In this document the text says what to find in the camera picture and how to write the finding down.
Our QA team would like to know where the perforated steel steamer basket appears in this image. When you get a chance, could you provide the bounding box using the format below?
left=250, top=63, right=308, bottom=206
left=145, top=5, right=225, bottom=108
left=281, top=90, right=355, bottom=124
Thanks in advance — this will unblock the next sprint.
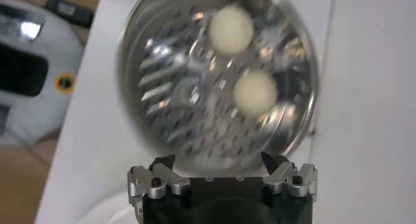
left=116, top=0, right=319, bottom=174

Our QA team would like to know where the black rectangular block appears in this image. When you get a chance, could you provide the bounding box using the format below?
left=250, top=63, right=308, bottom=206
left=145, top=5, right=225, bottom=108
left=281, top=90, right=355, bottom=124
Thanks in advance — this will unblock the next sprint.
left=42, top=0, right=95, bottom=28

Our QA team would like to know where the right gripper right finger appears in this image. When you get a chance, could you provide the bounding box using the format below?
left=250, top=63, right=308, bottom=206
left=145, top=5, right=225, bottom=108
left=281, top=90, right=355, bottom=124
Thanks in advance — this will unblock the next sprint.
left=261, top=151, right=319, bottom=199

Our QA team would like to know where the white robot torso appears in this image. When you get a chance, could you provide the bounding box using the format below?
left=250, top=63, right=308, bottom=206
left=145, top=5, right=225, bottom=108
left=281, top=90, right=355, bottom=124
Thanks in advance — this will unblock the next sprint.
left=0, top=0, right=85, bottom=145

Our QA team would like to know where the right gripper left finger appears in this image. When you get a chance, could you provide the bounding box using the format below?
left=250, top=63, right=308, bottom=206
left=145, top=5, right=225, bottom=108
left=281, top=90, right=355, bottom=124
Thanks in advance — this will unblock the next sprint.
left=127, top=153, right=191, bottom=214

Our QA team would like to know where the white main table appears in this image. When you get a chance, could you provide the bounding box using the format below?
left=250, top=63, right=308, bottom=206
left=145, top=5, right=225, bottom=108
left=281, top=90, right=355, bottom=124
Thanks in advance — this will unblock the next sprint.
left=34, top=0, right=326, bottom=224

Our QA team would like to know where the white steamed baozi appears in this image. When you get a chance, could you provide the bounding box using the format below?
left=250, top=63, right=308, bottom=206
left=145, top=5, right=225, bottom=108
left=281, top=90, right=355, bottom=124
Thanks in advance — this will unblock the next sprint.
left=232, top=69, right=279, bottom=118
left=207, top=5, right=255, bottom=56

